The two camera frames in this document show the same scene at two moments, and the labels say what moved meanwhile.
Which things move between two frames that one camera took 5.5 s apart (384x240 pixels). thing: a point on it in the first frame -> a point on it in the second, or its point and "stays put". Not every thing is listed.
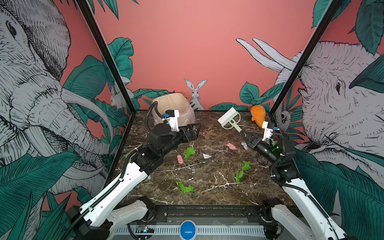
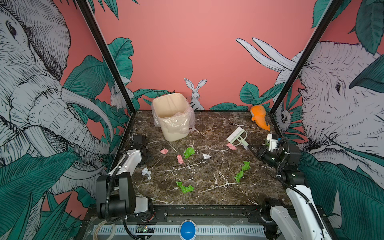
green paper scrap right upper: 246,166 stays put
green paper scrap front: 184,189 stays put
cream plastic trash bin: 174,101 stays put
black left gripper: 192,136 -> 146,153
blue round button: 188,230 stays put
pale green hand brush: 229,120 -> 238,136
